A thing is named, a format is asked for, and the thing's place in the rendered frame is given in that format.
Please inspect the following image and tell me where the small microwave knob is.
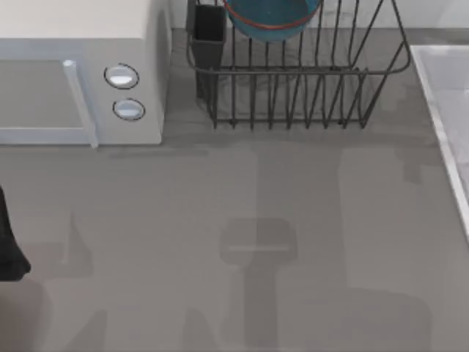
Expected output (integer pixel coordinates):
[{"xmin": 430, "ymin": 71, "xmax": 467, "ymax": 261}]
[{"xmin": 111, "ymin": 98, "xmax": 147, "ymax": 122}]

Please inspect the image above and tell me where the black cutlery holder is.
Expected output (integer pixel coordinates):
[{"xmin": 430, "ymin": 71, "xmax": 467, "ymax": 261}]
[{"xmin": 187, "ymin": 3, "xmax": 226, "ymax": 100}]

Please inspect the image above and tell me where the pale microwave oven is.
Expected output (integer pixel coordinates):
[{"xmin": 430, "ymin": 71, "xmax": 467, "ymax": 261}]
[{"xmin": 0, "ymin": 0, "xmax": 176, "ymax": 148}]

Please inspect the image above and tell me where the large microwave knob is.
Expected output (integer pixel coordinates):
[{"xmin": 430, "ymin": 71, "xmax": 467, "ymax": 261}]
[{"xmin": 103, "ymin": 62, "xmax": 141, "ymax": 90}]

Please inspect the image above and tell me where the blue bowl with red rim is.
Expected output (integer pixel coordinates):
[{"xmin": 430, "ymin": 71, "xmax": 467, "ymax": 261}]
[{"xmin": 222, "ymin": 0, "xmax": 324, "ymax": 40}]

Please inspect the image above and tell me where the microwave oven door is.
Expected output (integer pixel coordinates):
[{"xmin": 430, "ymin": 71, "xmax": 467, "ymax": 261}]
[{"xmin": 0, "ymin": 59, "xmax": 99, "ymax": 146}]

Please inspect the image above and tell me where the dark wire dish rack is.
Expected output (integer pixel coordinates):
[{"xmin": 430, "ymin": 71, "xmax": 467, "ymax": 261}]
[{"xmin": 185, "ymin": 0, "xmax": 411, "ymax": 131}]

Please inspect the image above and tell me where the pale microwave door handle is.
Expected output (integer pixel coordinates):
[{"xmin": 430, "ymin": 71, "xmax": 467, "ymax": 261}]
[{"xmin": 62, "ymin": 59, "xmax": 100, "ymax": 149}]

